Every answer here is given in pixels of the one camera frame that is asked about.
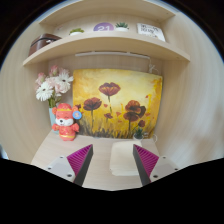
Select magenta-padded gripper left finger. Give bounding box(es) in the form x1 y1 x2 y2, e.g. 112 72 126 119
45 143 95 187

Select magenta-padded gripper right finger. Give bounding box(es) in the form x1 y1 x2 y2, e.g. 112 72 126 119
132 143 179 187

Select cream white towel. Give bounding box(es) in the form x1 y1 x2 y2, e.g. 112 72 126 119
109 139 144 177

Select small potted plant white pot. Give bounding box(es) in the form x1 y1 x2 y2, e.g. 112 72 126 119
132 127 146 142

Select red plush mouse toy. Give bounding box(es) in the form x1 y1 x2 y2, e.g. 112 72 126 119
51 102 83 142

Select pink and white flower bouquet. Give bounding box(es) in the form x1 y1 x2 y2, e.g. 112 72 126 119
34 64 75 109

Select yellow poppy painting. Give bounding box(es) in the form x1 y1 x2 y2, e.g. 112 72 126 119
72 68 164 140

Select wooden shelf unit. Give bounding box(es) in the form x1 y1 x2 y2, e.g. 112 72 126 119
22 0 191 67

